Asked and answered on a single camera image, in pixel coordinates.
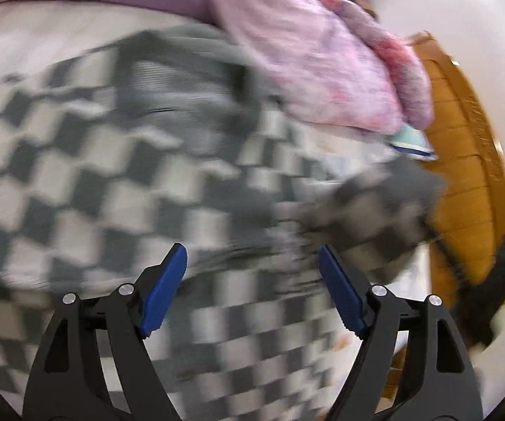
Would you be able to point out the wooden headboard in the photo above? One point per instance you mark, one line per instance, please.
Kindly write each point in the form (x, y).
(463, 162)

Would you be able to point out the blue striped edge pillow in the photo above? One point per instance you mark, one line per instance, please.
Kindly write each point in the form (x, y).
(410, 141)

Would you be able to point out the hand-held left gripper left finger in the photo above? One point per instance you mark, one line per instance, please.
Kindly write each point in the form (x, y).
(165, 294)

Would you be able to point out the purple floral quilt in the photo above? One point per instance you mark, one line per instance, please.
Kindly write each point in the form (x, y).
(300, 52)

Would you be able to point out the gray white checkered sweater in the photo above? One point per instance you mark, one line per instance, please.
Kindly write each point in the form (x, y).
(125, 162)

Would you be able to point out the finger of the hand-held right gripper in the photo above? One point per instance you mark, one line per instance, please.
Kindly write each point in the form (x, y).
(449, 258)

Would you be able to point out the bed with floral sheet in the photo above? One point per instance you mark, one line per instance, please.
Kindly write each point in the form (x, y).
(59, 30)

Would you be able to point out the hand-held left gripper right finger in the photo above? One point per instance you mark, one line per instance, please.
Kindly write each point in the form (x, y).
(342, 294)

